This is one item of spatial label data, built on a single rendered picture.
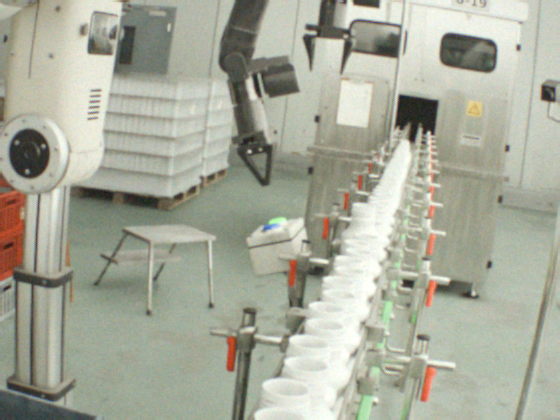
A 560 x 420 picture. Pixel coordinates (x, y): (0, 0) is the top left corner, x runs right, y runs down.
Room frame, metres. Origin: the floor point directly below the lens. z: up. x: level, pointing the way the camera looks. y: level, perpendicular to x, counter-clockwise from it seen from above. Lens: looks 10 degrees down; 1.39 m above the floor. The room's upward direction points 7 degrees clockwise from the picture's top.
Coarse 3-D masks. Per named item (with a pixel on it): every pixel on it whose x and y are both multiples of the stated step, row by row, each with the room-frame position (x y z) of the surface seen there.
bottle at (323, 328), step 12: (312, 324) 0.75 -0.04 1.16; (324, 324) 0.76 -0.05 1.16; (336, 324) 0.75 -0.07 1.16; (324, 336) 0.72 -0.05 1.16; (336, 336) 0.73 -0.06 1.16; (336, 348) 0.73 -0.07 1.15; (336, 360) 0.73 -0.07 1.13; (336, 372) 0.72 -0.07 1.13; (348, 372) 0.74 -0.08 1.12; (336, 384) 0.72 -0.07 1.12; (336, 396) 0.72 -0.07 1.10; (336, 408) 0.72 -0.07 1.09
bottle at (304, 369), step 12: (288, 360) 0.63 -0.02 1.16; (300, 360) 0.64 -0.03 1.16; (312, 360) 0.64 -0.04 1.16; (288, 372) 0.62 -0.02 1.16; (300, 372) 0.61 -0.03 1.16; (312, 372) 0.61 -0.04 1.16; (324, 372) 0.62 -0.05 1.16; (312, 384) 0.61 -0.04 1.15; (324, 384) 0.62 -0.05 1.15; (312, 396) 0.61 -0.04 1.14; (324, 396) 0.62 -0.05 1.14; (312, 408) 0.61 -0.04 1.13; (324, 408) 0.62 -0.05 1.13
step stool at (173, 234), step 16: (144, 240) 4.36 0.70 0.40; (160, 240) 4.37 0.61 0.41; (176, 240) 4.44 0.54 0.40; (192, 240) 4.52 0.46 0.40; (208, 240) 4.61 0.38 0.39; (112, 256) 4.60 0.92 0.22; (128, 256) 4.70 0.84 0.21; (144, 256) 4.74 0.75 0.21; (160, 256) 4.79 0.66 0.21; (176, 256) 4.85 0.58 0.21; (208, 256) 4.62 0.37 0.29; (208, 272) 4.62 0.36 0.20
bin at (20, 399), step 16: (0, 400) 0.94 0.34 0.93; (16, 400) 0.94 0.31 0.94; (32, 400) 0.93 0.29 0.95; (0, 416) 0.94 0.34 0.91; (16, 416) 0.94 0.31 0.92; (32, 416) 0.93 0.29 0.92; (48, 416) 0.93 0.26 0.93; (64, 416) 0.93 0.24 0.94; (80, 416) 0.92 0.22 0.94; (96, 416) 0.92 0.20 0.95
